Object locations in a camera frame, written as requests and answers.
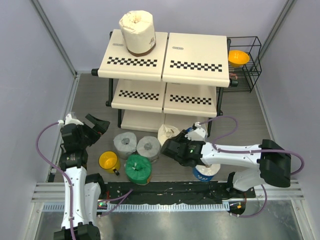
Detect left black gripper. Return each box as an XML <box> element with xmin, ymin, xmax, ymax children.
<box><xmin>77</xmin><ymin>114</ymin><xmax>109</xmax><ymax>148</ymax></box>

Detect blue roll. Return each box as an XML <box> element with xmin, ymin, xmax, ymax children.
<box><xmin>185</xmin><ymin>127</ymin><xmax>207</xmax><ymax>140</ymax></box>
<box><xmin>192</xmin><ymin>164</ymin><xmax>221</xmax><ymax>182</ymax></box>

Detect cream paper roll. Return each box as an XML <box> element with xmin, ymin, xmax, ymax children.
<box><xmin>157</xmin><ymin>124</ymin><xmax>181</xmax><ymax>146</ymax></box>

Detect cream roll with brown band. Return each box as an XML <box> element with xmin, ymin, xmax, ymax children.
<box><xmin>118</xmin><ymin>10</ymin><xmax>156</xmax><ymax>57</ymax></box>

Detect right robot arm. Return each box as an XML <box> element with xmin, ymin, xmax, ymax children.
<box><xmin>160</xmin><ymin>131</ymin><xmax>291</xmax><ymax>198</ymax></box>

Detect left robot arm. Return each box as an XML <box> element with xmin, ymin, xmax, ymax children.
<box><xmin>53</xmin><ymin>112</ymin><xmax>110</xmax><ymax>240</ymax></box>

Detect cream three-tier checkered shelf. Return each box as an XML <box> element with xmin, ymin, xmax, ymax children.
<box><xmin>91</xmin><ymin>29</ymin><xmax>237</xmax><ymax>132</ymax></box>

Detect blue wrapped roll front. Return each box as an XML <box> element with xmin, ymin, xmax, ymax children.
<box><xmin>192</xmin><ymin>164</ymin><xmax>221</xmax><ymax>182</ymax></box>

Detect left grey paper roll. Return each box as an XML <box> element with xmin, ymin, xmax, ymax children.
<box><xmin>113</xmin><ymin>132</ymin><xmax>137</xmax><ymax>160</ymax></box>

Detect grey paper roll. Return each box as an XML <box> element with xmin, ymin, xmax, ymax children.
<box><xmin>113</xmin><ymin>132</ymin><xmax>137</xmax><ymax>160</ymax></box>
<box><xmin>136</xmin><ymin>136</ymin><xmax>161</xmax><ymax>164</ymax></box>

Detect right grey paper roll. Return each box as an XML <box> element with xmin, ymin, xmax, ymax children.
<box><xmin>136</xmin><ymin>136</ymin><xmax>161</xmax><ymax>164</ymax></box>

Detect green wrapped paper roll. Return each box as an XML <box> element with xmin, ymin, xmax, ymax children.
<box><xmin>125</xmin><ymin>154</ymin><xmax>152</xmax><ymax>186</ymax></box>

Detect yellow bowl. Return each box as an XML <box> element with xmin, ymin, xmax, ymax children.
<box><xmin>228</xmin><ymin>50</ymin><xmax>250</xmax><ymax>67</ymax></box>

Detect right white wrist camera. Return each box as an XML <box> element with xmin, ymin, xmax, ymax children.
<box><xmin>185</xmin><ymin>122</ymin><xmax>207</xmax><ymax>141</ymax></box>

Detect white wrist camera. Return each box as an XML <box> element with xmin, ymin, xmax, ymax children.
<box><xmin>185</xmin><ymin>122</ymin><xmax>207</xmax><ymax>141</ymax></box>
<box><xmin>57</xmin><ymin>112</ymin><xmax>84</xmax><ymax>128</ymax></box>

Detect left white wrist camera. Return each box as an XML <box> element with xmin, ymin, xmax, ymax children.
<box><xmin>57</xmin><ymin>112</ymin><xmax>84</xmax><ymax>128</ymax></box>

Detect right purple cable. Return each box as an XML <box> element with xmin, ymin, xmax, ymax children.
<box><xmin>196</xmin><ymin>115</ymin><xmax>306</xmax><ymax>219</ymax></box>

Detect yellow cup with handle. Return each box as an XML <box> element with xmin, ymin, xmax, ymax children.
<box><xmin>98</xmin><ymin>151</ymin><xmax>121</xmax><ymax>176</ymax></box>

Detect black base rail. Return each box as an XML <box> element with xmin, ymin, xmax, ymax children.
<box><xmin>101</xmin><ymin>181</ymin><xmax>256</xmax><ymax>205</ymax></box>

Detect white slotted cable duct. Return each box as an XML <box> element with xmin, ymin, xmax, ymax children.
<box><xmin>42</xmin><ymin>202</ymin><xmax>230</xmax><ymax>213</ymax></box>

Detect black wire basket rack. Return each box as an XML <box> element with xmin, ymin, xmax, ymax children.
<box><xmin>227</xmin><ymin>36</ymin><xmax>262</xmax><ymax>93</ymax></box>

